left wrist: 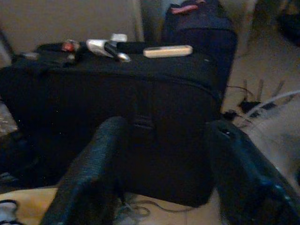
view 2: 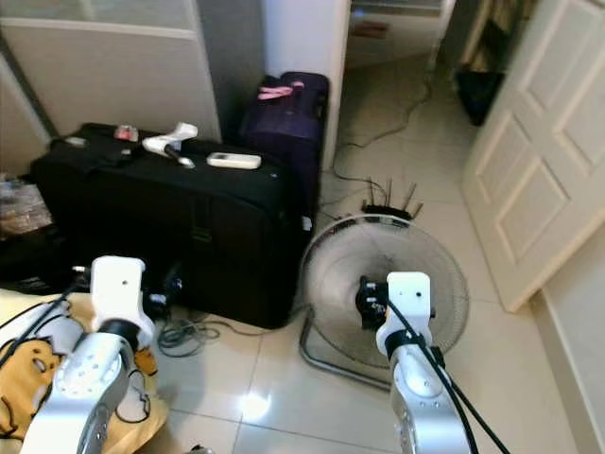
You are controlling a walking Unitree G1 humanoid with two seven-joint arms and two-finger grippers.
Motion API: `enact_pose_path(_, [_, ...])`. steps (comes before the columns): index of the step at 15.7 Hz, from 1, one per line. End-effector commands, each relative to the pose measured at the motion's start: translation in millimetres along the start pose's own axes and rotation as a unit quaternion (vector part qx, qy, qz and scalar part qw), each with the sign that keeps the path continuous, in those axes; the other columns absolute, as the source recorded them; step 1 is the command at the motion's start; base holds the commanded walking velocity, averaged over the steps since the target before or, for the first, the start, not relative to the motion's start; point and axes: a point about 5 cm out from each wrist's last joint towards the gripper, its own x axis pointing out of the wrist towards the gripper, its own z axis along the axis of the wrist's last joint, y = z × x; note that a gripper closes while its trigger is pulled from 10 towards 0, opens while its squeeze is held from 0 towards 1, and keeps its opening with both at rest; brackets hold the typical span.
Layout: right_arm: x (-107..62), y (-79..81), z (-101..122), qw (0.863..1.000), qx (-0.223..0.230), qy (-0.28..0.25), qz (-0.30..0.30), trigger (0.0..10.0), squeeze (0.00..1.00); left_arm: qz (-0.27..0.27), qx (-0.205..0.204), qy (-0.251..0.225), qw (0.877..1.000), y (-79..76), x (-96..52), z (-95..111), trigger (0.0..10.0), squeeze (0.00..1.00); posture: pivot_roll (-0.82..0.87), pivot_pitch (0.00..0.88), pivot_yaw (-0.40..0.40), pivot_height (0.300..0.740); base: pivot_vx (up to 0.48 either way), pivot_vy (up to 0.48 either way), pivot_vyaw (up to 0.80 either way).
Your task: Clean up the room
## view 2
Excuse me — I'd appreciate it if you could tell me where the yellow cartoon egg blanket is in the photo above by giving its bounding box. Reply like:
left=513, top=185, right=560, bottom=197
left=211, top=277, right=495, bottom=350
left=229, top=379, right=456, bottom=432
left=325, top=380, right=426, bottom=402
left=0, top=288, right=166, bottom=454

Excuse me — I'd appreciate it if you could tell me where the metal floor fan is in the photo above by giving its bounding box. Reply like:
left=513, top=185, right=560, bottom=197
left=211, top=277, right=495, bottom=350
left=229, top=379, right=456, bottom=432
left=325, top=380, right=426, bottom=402
left=298, top=213, right=471, bottom=391

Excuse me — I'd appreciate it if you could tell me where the black router with antennas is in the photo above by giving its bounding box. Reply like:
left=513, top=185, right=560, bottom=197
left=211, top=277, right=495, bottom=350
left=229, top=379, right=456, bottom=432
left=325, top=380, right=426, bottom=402
left=359, top=180, right=424, bottom=220

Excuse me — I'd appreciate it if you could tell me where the white remote control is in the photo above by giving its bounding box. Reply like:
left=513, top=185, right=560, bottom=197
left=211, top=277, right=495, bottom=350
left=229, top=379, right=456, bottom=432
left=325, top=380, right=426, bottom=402
left=206, top=151, right=262, bottom=170

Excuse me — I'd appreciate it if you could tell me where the white hair dryer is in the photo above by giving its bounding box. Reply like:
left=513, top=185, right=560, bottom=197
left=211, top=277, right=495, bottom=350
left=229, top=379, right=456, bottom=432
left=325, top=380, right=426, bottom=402
left=142, top=122, right=199, bottom=169

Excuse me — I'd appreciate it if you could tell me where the clear plastic bag of items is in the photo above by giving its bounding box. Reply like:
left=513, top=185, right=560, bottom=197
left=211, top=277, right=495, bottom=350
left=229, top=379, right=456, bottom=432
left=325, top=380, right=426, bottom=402
left=0, top=175, right=48, bottom=237

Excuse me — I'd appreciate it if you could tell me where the purple suitcase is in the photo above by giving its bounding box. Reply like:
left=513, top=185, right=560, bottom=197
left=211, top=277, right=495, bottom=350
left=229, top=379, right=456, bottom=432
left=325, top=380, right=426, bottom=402
left=239, top=71, right=332, bottom=223

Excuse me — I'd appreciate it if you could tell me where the beige sliding wardrobe door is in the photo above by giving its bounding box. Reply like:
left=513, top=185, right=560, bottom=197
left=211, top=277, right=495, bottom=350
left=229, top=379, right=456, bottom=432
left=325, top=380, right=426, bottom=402
left=0, top=0, right=223, bottom=143

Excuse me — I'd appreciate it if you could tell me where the white panelled door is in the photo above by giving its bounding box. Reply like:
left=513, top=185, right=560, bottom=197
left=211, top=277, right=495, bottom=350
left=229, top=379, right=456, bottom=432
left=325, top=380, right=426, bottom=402
left=461, top=0, right=605, bottom=313

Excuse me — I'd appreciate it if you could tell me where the pink cloth item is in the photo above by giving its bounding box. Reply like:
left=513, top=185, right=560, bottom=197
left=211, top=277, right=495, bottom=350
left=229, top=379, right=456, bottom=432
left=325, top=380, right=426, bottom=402
left=257, top=82, right=305, bottom=101

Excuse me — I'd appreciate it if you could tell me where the dark yellow curtain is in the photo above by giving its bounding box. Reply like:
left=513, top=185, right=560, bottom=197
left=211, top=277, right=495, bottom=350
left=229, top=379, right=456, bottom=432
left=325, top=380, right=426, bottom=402
left=468, top=0, right=540, bottom=72

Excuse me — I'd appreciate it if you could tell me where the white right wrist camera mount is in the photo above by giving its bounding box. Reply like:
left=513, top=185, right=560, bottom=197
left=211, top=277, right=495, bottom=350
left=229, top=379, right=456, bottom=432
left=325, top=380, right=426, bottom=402
left=383, top=272, right=434, bottom=346

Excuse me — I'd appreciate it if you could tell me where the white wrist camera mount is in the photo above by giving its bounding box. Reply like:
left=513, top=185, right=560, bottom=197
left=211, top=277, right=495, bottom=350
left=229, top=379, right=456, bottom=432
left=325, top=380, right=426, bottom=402
left=383, top=272, right=434, bottom=346
left=90, top=255, right=147, bottom=327

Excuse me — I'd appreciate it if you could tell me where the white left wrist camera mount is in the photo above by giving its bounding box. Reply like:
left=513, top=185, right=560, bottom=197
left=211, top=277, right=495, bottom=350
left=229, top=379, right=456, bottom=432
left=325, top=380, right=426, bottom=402
left=90, top=255, right=147, bottom=327

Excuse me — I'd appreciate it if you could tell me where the grey tangled floor cable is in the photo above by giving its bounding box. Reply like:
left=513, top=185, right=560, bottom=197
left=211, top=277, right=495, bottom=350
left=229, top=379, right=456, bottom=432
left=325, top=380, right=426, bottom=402
left=156, top=317, right=237, bottom=358

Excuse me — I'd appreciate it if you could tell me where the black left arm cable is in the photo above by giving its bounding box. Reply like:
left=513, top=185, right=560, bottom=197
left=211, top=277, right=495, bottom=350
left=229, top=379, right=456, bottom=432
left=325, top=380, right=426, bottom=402
left=0, top=277, right=100, bottom=370

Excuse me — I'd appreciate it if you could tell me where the long thin black floor cable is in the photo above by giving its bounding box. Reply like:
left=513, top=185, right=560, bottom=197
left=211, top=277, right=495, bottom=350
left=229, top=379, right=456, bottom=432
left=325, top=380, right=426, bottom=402
left=331, top=78, right=434, bottom=185

